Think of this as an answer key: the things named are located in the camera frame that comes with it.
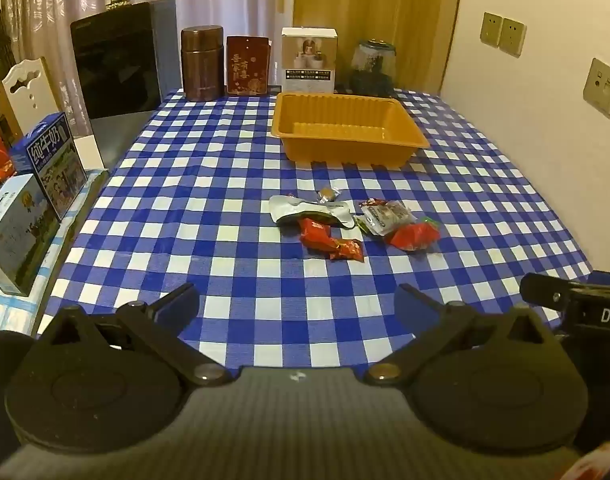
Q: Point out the beige wall data socket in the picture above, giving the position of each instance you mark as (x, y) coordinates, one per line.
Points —
(604, 87)

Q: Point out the silver foil snack pouch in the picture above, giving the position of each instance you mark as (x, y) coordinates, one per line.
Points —
(305, 206)

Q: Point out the blue checkered tablecloth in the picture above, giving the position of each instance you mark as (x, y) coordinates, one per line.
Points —
(195, 180)

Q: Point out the black glossy cabinet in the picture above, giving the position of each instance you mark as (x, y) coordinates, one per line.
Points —
(115, 60)

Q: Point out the blue milk carton box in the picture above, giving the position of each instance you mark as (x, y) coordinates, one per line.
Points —
(20, 230)
(52, 165)

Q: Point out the glass humidifier with green base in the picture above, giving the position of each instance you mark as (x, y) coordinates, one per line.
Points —
(372, 67)

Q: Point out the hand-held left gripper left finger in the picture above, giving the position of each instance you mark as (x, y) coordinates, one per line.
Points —
(177, 301)

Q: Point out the small brown candy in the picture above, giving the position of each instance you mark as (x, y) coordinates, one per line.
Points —
(327, 195)

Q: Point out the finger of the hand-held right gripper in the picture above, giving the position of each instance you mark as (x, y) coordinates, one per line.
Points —
(545, 290)

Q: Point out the clear packet with brown snack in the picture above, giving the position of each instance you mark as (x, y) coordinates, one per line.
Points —
(385, 215)

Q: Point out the green candy wrapper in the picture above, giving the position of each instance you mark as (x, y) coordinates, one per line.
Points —
(361, 224)

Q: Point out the yellow curtain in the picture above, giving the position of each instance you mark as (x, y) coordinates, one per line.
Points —
(375, 0)

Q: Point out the orange plastic tray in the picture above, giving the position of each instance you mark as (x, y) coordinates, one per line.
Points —
(335, 142)

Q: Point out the white product box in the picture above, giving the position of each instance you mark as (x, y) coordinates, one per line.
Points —
(307, 60)

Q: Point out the white chair back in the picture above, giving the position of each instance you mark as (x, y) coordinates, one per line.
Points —
(27, 95)

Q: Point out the brown metal thermos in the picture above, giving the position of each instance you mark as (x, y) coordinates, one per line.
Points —
(201, 65)

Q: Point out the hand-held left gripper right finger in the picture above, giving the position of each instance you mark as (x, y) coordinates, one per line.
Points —
(414, 305)

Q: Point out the red packet with green end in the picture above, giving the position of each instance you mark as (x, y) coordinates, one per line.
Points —
(412, 234)

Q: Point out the red snack packet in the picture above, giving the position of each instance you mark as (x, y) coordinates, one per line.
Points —
(316, 234)

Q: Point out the dark red gift box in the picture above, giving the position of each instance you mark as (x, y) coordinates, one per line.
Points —
(247, 67)

